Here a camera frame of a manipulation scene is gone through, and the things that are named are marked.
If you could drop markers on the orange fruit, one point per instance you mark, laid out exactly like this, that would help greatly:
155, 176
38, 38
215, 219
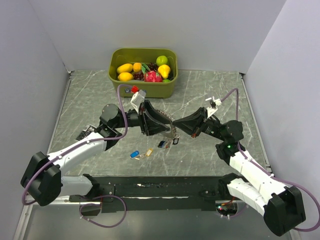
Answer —
137, 67

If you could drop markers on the olive green plastic basket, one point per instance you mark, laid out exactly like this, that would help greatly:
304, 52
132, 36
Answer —
147, 57

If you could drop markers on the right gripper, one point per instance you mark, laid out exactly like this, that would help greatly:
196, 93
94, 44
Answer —
191, 124

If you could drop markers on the upper yellow mango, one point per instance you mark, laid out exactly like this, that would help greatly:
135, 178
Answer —
125, 68

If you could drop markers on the lower yellow mango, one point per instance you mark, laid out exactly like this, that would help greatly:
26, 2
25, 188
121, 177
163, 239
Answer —
125, 77

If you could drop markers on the yellow pear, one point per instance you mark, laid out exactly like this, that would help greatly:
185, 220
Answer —
164, 70

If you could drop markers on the dark red grapes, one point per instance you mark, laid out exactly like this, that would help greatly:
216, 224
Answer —
138, 76

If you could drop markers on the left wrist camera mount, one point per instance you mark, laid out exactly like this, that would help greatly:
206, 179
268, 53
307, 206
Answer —
137, 98

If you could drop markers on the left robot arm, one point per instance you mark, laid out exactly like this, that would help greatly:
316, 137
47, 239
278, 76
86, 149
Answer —
45, 177

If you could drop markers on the yellow key tag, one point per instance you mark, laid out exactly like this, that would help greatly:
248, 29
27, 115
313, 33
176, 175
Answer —
147, 153

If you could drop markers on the aluminium rail frame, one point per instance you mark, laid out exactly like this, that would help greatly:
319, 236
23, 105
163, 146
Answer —
45, 194

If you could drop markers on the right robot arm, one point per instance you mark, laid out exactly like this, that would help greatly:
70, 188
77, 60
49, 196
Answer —
281, 207

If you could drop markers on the blue key tag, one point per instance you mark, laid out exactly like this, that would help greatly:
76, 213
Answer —
161, 144
135, 155

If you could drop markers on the green apple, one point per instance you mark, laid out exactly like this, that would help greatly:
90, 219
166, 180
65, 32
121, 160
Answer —
162, 60

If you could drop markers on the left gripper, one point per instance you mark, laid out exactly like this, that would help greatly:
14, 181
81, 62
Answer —
148, 126

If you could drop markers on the yellow mango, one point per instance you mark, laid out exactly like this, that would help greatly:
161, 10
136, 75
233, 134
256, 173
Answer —
125, 68
125, 77

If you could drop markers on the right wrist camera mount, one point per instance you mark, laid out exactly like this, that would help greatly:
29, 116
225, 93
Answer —
213, 106

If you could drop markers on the blue key tag on table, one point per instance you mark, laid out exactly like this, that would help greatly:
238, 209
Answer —
135, 155

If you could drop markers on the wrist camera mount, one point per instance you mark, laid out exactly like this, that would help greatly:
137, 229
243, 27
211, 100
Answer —
213, 106
137, 98

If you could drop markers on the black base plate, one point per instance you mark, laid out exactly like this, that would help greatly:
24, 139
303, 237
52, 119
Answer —
152, 193

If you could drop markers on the pink dragon fruit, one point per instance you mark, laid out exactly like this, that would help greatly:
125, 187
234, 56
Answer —
152, 77

